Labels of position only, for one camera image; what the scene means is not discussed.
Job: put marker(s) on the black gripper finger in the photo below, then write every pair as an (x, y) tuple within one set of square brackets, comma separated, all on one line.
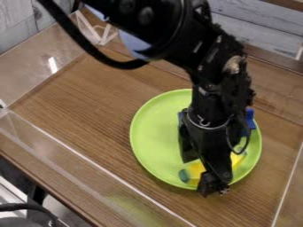
[(187, 152), (210, 184)]

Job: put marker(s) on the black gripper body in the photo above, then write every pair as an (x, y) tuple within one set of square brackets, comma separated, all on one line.
[(214, 151)]

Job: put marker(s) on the yellow toy banana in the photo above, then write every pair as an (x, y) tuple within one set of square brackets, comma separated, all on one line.
[(194, 169)]

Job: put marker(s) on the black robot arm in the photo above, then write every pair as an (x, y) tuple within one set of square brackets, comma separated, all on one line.
[(179, 34)]

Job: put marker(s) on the green round plate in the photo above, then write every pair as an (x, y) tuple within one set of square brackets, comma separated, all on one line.
[(155, 138)]

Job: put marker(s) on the blue plastic block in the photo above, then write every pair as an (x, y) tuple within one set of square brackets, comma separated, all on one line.
[(251, 121)]

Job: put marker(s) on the clear acrylic enclosure wall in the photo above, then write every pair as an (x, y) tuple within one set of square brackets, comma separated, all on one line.
[(106, 200)]

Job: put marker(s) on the clear acrylic corner bracket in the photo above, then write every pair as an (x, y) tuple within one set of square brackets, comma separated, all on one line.
[(99, 35)]

